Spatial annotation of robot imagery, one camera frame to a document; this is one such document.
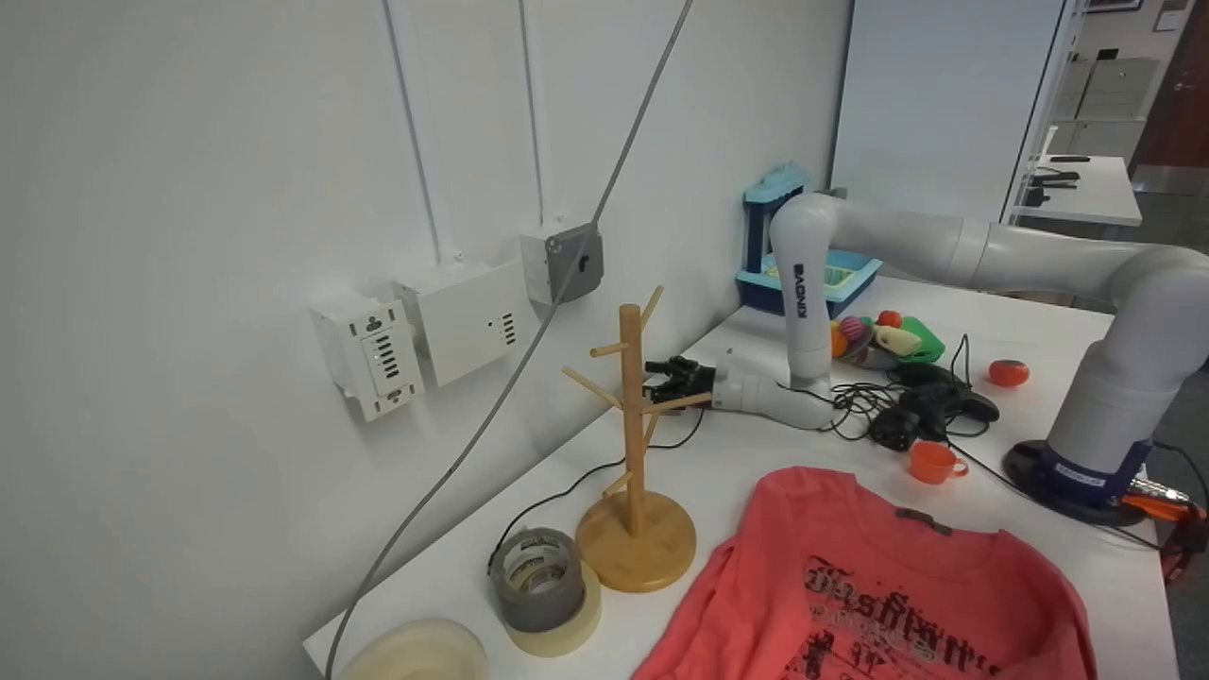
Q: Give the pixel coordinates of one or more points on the purple toy fruit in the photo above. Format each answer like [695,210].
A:
[856,330]

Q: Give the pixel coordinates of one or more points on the wooden mug tree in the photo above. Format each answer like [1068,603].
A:
[636,540]

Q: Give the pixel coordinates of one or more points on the white wall box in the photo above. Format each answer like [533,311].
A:
[467,323]

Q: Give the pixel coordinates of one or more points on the white articulated camera stand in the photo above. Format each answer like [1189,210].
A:
[1082,264]

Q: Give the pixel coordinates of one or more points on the brown wooden door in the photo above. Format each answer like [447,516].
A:
[1175,98]

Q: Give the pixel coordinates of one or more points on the small red toy fruit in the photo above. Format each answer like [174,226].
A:
[890,320]

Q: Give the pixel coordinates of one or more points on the small black power adapter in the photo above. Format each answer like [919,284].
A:
[892,433]

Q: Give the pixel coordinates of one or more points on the white wall socket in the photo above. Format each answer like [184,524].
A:
[370,351]

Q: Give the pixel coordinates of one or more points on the coral pink printed t-shirt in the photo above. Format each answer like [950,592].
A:
[856,554]

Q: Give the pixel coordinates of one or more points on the white background desk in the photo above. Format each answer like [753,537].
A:
[1096,189]

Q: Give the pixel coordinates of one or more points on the yellow toy fruit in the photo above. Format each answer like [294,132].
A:
[892,342]

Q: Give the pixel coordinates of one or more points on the small orange cup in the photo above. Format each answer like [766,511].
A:
[932,463]

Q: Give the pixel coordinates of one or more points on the green toy bowl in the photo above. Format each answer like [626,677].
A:
[928,342]

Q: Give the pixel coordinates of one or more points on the cream masking tape roll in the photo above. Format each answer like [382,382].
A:
[566,639]

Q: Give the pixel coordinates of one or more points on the orange clamp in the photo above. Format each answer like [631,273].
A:
[1152,505]

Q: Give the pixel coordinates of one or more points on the black camera on stand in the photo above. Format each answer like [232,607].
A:
[680,376]

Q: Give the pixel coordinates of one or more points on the black game controller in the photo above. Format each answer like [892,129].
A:
[937,401]

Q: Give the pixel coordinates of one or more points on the red toy tomato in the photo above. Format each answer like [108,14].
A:
[1006,370]

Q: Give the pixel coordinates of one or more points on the gray junction box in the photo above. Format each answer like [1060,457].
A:
[552,258]

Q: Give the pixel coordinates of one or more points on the white wall conduit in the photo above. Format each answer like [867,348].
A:
[414,136]
[533,116]

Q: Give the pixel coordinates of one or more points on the orange toy fruit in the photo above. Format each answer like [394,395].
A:
[841,343]

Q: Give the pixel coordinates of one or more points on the black item on desk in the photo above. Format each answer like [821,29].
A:
[1039,189]

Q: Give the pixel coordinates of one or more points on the cream shallow bowl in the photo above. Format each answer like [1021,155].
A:
[417,656]

